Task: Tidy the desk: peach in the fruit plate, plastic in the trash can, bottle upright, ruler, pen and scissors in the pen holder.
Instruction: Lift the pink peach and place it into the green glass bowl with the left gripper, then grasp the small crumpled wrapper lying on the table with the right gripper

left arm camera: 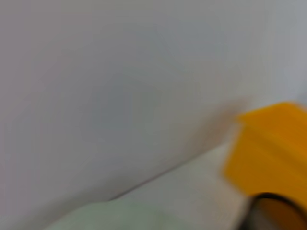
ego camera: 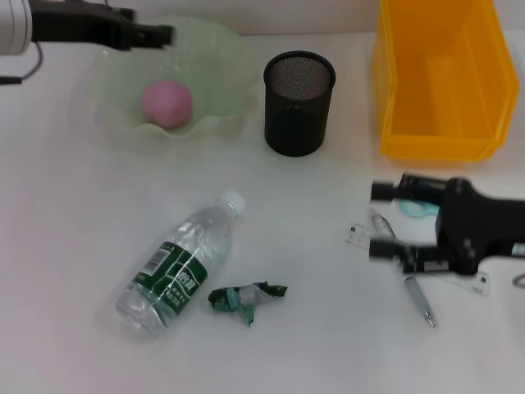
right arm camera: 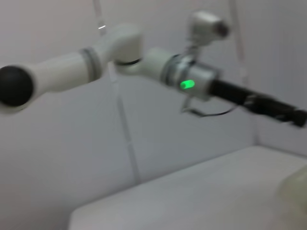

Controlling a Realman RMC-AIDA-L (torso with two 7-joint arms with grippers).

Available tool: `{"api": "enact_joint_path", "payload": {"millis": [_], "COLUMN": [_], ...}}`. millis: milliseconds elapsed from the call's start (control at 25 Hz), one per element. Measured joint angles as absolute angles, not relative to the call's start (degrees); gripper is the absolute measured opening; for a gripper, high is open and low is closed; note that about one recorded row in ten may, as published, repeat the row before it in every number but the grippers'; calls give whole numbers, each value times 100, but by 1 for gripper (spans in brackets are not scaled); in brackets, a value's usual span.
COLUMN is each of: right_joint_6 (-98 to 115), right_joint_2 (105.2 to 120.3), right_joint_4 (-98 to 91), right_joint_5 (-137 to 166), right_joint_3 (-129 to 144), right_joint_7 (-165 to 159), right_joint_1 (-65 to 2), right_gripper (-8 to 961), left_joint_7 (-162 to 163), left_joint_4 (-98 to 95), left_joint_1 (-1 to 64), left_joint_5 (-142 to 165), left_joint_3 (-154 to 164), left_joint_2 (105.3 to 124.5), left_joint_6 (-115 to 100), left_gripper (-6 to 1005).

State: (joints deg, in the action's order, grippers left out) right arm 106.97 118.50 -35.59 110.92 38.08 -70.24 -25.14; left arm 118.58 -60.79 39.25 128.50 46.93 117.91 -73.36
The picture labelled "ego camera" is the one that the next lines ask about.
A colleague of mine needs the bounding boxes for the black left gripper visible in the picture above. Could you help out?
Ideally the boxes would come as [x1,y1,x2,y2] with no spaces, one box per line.
[29,0,178,51]

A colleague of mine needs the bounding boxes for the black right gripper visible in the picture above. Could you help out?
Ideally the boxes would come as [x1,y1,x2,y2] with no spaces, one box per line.
[368,172,525,276]

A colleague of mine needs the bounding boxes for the blue scissors with sheath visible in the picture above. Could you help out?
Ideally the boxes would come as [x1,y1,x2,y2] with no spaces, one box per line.
[399,199,441,219]

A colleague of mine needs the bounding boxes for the transparent plastic ruler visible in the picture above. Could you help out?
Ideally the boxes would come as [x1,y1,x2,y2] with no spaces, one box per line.
[345,222,491,298]

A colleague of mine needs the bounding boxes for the pink toy peach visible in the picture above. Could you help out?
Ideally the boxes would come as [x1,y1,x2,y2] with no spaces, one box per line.
[141,80,194,131]

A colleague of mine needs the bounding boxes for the grey clear ballpoint pen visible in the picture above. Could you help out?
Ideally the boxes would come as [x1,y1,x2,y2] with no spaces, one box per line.
[368,207,437,328]

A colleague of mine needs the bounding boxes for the green plastic wrapper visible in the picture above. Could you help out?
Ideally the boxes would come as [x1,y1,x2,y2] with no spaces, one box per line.
[208,281,289,328]

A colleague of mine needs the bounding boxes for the clear water bottle green label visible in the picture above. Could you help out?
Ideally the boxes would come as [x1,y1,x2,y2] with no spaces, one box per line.
[116,189,246,340]

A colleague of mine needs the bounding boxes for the translucent green fruit bowl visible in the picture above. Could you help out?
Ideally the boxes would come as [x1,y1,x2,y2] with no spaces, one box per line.
[80,15,256,155]

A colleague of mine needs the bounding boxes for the black mesh pen holder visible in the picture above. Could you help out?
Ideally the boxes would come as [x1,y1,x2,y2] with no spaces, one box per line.
[262,50,337,158]

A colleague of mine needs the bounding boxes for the yellow plastic bin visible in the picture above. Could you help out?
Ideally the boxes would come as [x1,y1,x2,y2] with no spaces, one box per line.
[372,0,521,161]

